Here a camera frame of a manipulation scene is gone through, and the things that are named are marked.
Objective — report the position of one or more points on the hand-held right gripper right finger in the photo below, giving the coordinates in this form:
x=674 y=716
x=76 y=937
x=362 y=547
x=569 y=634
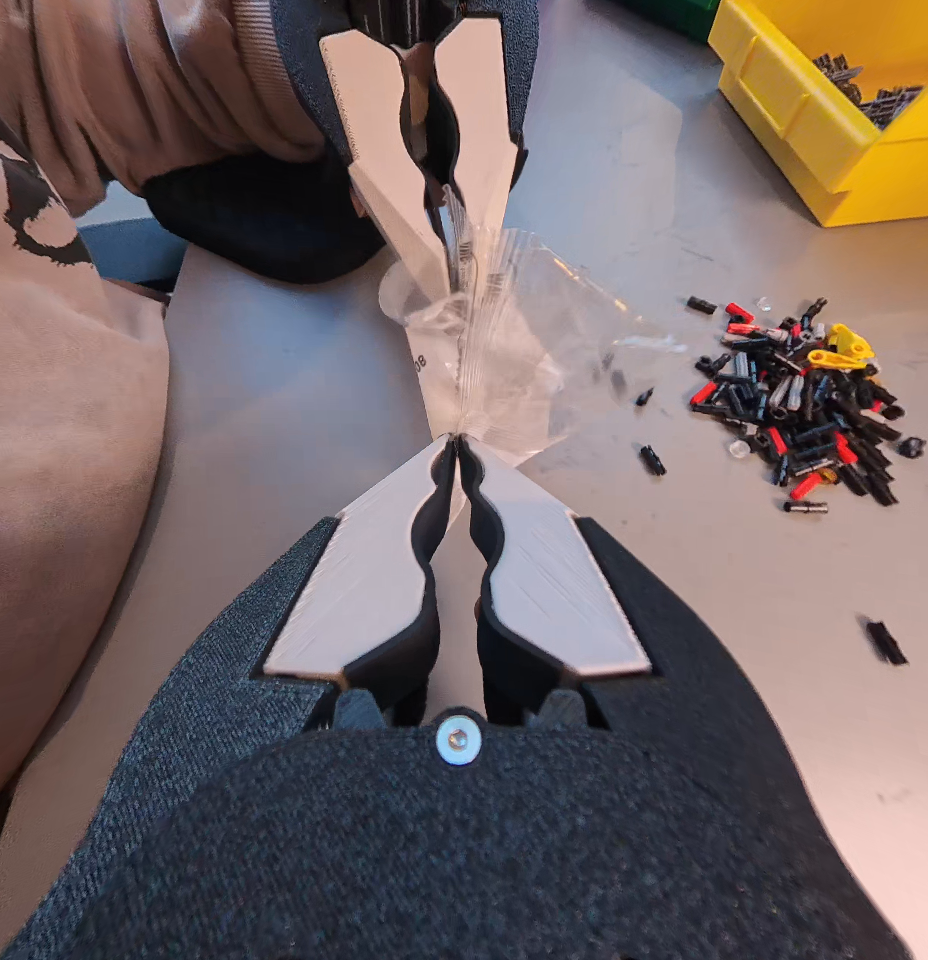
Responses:
x=561 y=592

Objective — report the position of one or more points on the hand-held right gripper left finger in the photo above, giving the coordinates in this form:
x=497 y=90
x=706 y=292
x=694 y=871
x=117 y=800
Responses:
x=359 y=592

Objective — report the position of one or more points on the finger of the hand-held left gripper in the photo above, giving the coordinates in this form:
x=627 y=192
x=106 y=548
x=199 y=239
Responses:
x=479 y=112
x=374 y=127

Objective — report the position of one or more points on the clear plastic bag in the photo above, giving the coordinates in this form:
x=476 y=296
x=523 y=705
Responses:
x=509 y=337

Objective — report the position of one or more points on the pile of small building pegs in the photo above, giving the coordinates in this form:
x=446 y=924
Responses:
x=809 y=405

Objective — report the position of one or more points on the person's left forearm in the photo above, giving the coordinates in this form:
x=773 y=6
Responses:
x=133 y=90

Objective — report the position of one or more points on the grey desk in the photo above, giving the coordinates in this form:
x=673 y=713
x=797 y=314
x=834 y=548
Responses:
x=734 y=675

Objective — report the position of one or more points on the green plastic bin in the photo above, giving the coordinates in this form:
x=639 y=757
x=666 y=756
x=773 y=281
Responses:
x=674 y=15

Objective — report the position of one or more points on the yellow plastic bin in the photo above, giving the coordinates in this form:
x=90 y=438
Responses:
x=794 y=97

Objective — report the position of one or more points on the person's hoodie torso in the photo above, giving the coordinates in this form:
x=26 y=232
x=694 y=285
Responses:
x=58 y=487

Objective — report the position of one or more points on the black flat building piece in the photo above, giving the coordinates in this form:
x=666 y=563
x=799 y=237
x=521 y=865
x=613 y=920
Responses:
x=885 y=641

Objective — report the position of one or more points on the heap of dark grey bricks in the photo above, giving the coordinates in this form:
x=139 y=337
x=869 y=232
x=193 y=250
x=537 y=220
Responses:
x=876 y=94

